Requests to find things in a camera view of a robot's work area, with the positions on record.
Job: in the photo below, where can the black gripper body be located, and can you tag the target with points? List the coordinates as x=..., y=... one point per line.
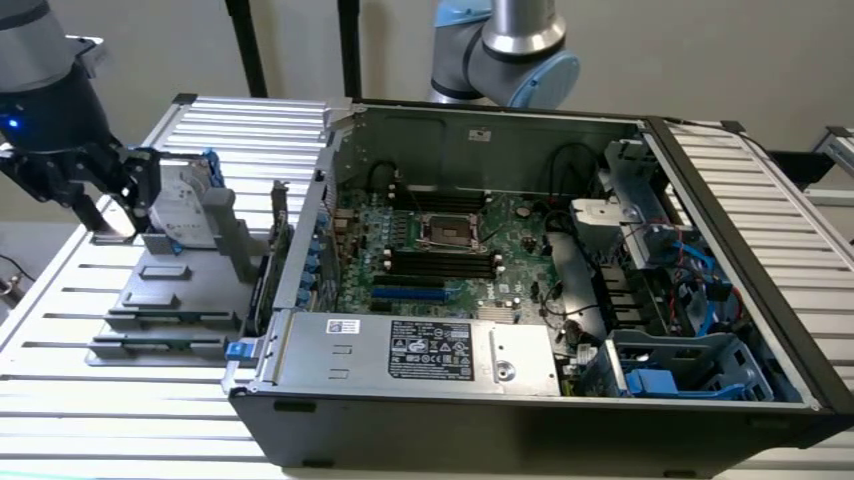
x=61, y=125

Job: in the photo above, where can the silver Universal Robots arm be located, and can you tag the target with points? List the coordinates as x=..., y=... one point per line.
x=514, y=35

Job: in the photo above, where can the square CPU chip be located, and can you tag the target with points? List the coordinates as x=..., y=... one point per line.
x=119, y=224

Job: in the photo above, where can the black expansion slot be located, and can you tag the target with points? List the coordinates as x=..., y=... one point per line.
x=408, y=281

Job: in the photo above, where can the black RAM slot bank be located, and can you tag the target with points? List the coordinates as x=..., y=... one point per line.
x=437, y=199
x=444, y=260

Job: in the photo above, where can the blue expansion slot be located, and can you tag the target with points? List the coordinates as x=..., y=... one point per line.
x=409, y=295

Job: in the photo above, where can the metal CPU socket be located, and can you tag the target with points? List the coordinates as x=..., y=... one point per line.
x=446, y=231

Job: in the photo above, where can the silver hard disk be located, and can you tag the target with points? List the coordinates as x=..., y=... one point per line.
x=187, y=210

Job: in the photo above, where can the grey parts rack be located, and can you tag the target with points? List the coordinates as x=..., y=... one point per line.
x=181, y=300

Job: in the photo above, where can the black stand pole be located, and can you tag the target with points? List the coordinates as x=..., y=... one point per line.
x=246, y=50
x=349, y=50

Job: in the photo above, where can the blue case latch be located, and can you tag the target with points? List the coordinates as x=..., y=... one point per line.
x=241, y=350

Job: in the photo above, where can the green motherboard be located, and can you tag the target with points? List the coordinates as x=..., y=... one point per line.
x=428, y=295

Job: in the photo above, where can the silver power supply unit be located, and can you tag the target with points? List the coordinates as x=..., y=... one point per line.
x=414, y=352

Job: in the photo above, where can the thin socket locking lever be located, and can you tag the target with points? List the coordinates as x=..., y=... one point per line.
x=490, y=235

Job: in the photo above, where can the silver chipset heatsink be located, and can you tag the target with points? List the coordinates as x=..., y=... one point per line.
x=497, y=315

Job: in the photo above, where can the metal drive cage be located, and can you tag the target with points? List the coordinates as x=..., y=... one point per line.
x=634, y=215

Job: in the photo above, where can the black open PC case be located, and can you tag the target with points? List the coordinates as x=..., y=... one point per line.
x=534, y=430

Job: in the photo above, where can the blue plastic disk bay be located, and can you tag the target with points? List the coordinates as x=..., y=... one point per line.
x=688, y=365

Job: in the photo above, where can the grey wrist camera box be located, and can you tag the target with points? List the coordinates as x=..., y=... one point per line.
x=90, y=52

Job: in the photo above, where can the aluminium frame profile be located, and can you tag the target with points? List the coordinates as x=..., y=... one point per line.
x=835, y=150

